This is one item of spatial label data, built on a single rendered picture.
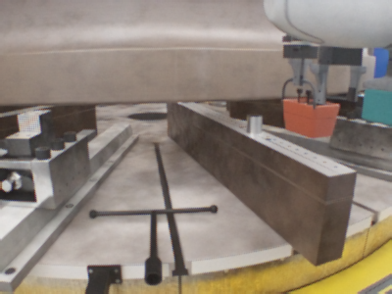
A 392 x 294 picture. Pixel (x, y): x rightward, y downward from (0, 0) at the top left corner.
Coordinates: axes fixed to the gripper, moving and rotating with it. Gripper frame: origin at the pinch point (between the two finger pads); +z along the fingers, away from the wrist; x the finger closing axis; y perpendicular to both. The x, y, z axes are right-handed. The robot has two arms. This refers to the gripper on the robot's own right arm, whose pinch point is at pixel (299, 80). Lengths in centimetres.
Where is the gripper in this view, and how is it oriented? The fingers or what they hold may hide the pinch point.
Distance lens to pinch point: 126.1
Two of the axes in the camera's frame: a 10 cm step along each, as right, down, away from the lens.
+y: 3.8, 2.6, -8.9
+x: 9.3, -1.0, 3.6
